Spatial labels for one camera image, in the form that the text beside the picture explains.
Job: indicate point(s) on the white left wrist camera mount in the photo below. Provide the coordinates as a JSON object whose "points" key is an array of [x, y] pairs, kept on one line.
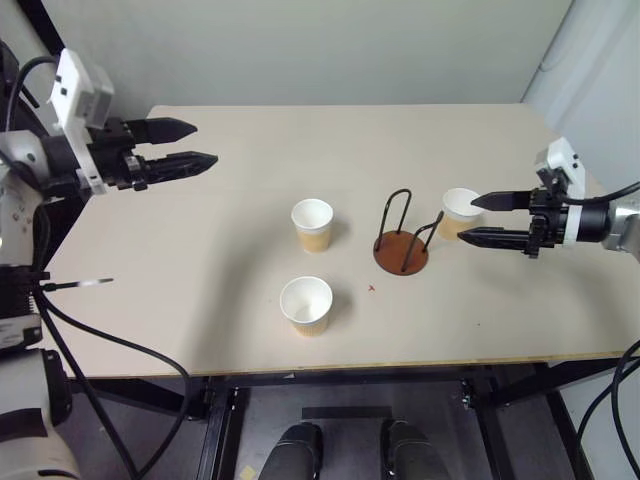
{"points": [[75, 95]]}

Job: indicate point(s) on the small yellow floor tape piece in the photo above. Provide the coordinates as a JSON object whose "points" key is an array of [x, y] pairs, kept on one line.
{"points": [[247, 471]]}

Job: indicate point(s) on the black floor tape strip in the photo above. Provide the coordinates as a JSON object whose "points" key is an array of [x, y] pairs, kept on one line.
{"points": [[345, 413]]}

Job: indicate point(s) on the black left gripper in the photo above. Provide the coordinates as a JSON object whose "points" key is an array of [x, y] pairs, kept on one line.
{"points": [[112, 152]]}

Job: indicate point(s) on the black wall corner post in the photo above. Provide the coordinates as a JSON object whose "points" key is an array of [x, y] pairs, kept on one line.
{"points": [[37, 25]]}

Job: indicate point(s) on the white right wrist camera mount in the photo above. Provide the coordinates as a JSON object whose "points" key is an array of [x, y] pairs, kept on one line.
{"points": [[562, 155]]}

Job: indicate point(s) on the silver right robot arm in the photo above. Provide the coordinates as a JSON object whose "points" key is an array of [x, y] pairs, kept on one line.
{"points": [[622, 220]]}

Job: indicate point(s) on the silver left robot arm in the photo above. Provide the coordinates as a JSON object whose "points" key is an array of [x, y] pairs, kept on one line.
{"points": [[20, 150]]}

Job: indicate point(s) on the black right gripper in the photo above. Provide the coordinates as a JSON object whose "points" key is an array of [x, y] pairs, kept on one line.
{"points": [[550, 220]]}

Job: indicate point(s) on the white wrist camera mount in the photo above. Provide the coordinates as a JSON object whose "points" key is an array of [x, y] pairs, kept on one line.
{"points": [[75, 95], [562, 155]]}

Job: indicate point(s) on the black metal table frame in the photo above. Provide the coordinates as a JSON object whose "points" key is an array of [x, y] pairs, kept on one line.
{"points": [[217, 430]]}

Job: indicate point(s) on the white and tan paper cup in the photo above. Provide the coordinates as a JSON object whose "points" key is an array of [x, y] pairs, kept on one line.
{"points": [[306, 305], [452, 225], [312, 235]]}

